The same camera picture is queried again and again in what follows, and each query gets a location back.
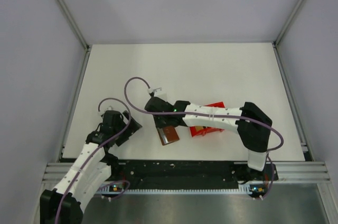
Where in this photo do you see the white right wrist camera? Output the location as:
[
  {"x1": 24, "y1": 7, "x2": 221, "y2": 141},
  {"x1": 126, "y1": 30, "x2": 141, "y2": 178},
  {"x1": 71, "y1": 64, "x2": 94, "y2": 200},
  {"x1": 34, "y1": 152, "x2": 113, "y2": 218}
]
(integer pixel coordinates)
[{"x1": 147, "y1": 87, "x2": 167, "y2": 101}]

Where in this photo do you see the aluminium frame rail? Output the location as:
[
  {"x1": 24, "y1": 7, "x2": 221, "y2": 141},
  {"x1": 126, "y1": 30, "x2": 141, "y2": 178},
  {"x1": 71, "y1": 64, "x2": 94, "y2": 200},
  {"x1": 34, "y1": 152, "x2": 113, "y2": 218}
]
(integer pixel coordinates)
[{"x1": 55, "y1": 0, "x2": 90, "y2": 51}]

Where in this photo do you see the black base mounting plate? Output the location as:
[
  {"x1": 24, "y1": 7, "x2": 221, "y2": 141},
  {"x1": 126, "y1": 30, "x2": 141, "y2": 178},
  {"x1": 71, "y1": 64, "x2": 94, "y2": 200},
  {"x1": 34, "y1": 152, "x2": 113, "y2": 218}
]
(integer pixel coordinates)
[{"x1": 109, "y1": 160, "x2": 278, "y2": 190}]

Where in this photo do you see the brown leather card holder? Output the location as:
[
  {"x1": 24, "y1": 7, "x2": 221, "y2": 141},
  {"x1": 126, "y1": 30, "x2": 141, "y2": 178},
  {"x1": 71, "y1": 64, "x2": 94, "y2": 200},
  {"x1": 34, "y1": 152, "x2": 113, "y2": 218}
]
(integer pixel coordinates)
[{"x1": 157, "y1": 126, "x2": 180, "y2": 146}]

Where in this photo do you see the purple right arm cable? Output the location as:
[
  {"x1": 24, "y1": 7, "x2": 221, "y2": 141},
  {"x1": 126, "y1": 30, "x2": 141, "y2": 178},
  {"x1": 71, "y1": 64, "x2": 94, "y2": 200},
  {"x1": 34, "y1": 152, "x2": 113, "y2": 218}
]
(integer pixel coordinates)
[{"x1": 124, "y1": 77, "x2": 285, "y2": 201}]

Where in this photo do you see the red plastic bin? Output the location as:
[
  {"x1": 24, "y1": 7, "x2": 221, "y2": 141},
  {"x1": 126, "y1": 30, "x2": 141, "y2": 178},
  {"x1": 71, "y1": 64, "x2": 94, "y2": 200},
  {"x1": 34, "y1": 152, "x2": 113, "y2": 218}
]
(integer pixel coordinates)
[{"x1": 189, "y1": 101, "x2": 225, "y2": 137}]

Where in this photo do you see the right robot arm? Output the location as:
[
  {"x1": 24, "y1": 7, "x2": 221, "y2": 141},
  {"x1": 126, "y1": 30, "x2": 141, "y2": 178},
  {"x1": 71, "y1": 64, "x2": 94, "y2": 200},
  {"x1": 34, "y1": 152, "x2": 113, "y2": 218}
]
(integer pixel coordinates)
[{"x1": 145, "y1": 97, "x2": 273, "y2": 180}]

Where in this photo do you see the steel sheet panel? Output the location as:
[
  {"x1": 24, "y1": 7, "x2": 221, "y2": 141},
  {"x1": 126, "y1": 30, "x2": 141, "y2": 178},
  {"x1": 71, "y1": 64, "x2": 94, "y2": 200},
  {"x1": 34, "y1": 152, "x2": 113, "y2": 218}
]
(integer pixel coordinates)
[{"x1": 82, "y1": 184, "x2": 329, "y2": 223}]

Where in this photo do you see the grey slotted cable duct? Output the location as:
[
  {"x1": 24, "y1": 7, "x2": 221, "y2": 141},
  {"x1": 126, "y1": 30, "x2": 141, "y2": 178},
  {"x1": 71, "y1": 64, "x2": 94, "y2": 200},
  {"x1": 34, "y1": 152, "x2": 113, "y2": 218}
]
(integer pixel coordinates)
[{"x1": 97, "y1": 183, "x2": 267, "y2": 195}]

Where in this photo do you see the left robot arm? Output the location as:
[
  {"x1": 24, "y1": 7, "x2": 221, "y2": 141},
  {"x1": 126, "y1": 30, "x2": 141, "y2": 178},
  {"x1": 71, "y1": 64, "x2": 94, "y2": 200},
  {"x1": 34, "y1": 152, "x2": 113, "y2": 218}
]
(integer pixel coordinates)
[{"x1": 40, "y1": 110, "x2": 141, "y2": 223}]

